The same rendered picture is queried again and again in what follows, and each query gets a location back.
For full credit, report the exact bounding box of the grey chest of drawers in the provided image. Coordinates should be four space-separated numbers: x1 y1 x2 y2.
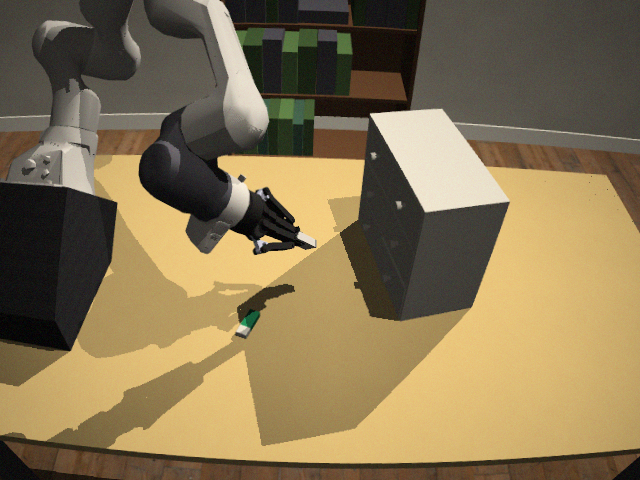
365 109 510 321

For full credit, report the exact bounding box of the grey drawer front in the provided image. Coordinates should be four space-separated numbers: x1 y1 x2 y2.
362 157 388 232
366 119 394 195
384 202 414 286
359 191 382 263
377 238 406 318
389 162 424 250

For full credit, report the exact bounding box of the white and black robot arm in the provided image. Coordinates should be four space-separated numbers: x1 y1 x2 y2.
0 0 269 254

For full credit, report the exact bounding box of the green and white eraser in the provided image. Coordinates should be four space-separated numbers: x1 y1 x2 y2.
236 309 260 339

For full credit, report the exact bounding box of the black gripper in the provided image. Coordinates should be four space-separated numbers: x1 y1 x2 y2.
229 187 317 255

